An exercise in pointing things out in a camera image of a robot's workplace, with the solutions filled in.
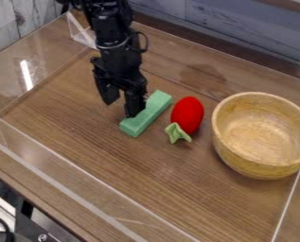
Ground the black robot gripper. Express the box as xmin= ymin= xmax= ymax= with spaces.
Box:
xmin=89 ymin=34 xmax=148 ymax=118

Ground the green rectangular foam block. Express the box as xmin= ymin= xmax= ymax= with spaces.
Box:
xmin=119 ymin=90 xmax=172 ymax=137

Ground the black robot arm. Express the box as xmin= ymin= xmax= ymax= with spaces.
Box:
xmin=56 ymin=0 xmax=149 ymax=118

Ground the brown wooden bowl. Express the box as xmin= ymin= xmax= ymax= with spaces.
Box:
xmin=211 ymin=92 xmax=300 ymax=180

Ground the red plush strawberry toy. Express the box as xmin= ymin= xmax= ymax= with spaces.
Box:
xmin=164 ymin=96 xmax=204 ymax=144

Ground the clear acrylic corner bracket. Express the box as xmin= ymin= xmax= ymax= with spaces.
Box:
xmin=65 ymin=12 xmax=96 ymax=49

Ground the clear acrylic tray wall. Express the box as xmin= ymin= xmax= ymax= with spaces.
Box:
xmin=0 ymin=119 xmax=295 ymax=242

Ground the black cable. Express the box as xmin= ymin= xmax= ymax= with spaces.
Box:
xmin=0 ymin=215 xmax=16 ymax=242

